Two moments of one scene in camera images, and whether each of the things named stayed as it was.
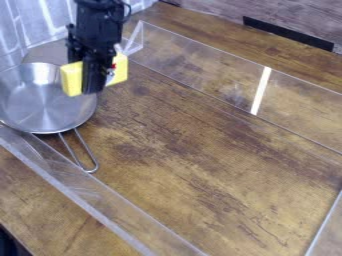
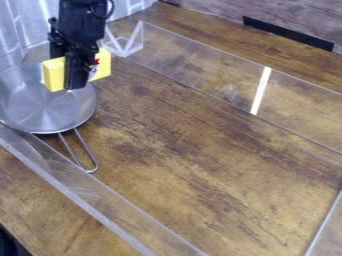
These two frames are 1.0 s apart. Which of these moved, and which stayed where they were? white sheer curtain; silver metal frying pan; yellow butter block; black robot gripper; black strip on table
Moved: black robot gripper; yellow butter block
Stayed: silver metal frying pan; black strip on table; white sheer curtain
